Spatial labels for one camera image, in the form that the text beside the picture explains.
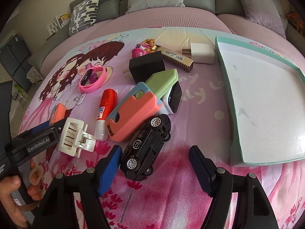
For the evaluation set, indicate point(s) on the white wall charger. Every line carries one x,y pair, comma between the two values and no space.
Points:
200,53

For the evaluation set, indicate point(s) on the dark blue cabinet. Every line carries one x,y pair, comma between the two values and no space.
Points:
14,58

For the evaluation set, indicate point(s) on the white picture frame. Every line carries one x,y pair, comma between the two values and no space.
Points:
58,23

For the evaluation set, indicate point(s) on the pink waffle sofa cover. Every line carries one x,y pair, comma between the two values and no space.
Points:
179,17

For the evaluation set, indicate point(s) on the teal rimmed white tray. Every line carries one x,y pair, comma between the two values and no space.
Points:
265,93

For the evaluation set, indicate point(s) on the orange red decoration bag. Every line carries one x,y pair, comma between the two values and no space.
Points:
295,19

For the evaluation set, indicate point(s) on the black white patterned pillow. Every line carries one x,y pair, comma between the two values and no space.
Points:
84,15

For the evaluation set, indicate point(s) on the white hair claw clip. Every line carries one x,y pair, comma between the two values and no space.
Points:
74,138

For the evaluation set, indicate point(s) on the pink cartoon dog toy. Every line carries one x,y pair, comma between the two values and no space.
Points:
146,47

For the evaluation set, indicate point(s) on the white smart watch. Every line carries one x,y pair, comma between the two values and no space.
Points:
171,100

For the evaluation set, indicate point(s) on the black power adapter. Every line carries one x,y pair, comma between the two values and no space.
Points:
143,67

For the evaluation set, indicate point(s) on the pink fitness band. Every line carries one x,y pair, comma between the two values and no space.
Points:
92,79

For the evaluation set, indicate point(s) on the red glue bottle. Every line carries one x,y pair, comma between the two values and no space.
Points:
106,106

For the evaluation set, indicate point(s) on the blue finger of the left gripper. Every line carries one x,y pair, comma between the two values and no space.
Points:
27,145
40,127

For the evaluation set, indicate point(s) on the gold patterned long box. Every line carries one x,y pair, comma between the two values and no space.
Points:
175,58

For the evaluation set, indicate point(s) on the black toy car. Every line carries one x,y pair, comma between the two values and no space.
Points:
144,147

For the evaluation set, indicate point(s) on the grey purple right pillow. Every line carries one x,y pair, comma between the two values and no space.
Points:
264,13

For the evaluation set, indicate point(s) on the grey sofa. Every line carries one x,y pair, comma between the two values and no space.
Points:
113,9

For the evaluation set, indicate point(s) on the cartoon couple printed sheet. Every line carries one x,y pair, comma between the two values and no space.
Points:
171,197

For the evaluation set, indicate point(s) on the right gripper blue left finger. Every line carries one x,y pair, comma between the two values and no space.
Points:
107,168

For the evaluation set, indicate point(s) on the green eraser block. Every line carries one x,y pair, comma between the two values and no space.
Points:
160,82

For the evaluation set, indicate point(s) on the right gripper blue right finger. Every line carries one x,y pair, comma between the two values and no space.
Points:
204,169

